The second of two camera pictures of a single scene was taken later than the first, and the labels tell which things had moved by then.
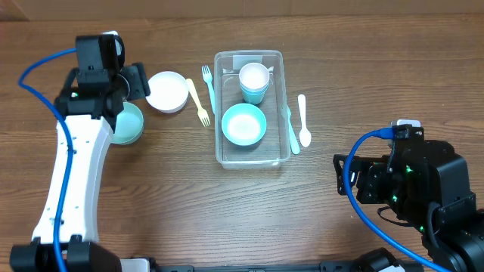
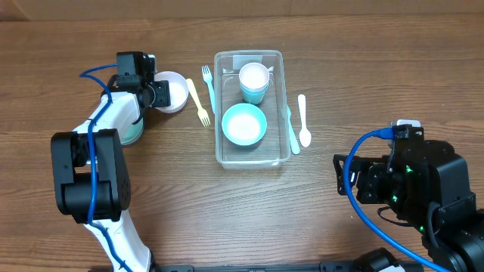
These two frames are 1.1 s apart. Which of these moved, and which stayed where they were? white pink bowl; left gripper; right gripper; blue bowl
Moved: left gripper
Stayed: white pink bowl; right gripper; blue bowl
